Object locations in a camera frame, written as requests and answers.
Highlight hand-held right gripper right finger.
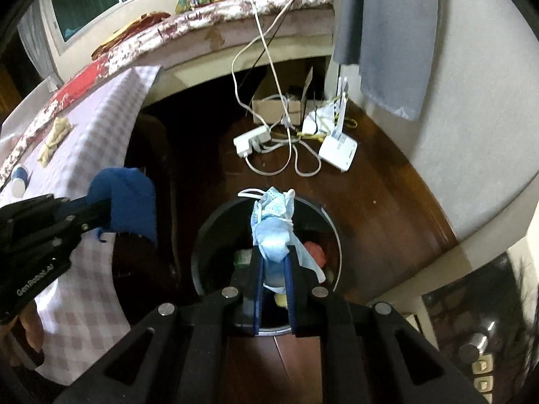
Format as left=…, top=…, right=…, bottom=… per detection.
left=283, top=257, right=489, bottom=404

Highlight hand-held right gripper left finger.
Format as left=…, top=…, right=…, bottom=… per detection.
left=53, top=250, right=266, bottom=404

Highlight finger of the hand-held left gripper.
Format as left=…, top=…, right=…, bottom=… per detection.
left=53, top=196, right=114, bottom=236

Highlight blue cloth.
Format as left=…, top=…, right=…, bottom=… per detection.
left=87, top=167, right=158, bottom=247

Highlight blue face mask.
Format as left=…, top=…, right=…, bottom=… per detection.
left=238, top=186, right=327, bottom=293

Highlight black trash bin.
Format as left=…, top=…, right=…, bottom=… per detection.
left=190, top=197, right=343, bottom=337

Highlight person's left hand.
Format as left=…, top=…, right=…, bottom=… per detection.
left=19, top=303, right=45, bottom=352

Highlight blue white cup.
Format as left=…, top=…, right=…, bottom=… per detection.
left=9, top=165, right=29, bottom=196

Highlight pink checked tablecloth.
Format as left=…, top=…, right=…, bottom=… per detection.
left=0, top=65, right=163, bottom=388

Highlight beige cloth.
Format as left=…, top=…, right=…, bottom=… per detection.
left=37, top=117, right=72, bottom=167

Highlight white router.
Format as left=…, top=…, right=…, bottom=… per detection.
left=319, top=76, right=358, bottom=173

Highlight white power strip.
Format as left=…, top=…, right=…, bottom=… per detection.
left=233, top=125, right=271, bottom=158

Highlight white device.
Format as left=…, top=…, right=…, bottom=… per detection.
left=302, top=107, right=333, bottom=136

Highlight sheer white curtain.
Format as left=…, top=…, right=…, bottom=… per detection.
left=17, top=4, right=57, bottom=89

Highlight red yellow folded blanket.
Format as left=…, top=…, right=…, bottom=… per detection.
left=92, top=12, right=171, bottom=60

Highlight cardboard box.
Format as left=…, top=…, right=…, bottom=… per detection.
left=251, top=66, right=314, bottom=126

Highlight window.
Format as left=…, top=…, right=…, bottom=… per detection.
left=46, top=0, right=198, bottom=53

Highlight grey curtain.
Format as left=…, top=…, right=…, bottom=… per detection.
left=332, top=0, right=439, bottom=121

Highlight cream bed frame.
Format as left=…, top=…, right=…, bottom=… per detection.
left=145, top=44, right=336, bottom=106

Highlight cream wall switches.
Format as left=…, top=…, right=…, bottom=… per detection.
left=472, top=353, right=495, bottom=396

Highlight white cable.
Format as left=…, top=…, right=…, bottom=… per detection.
left=231, top=0, right=321, bottom=177

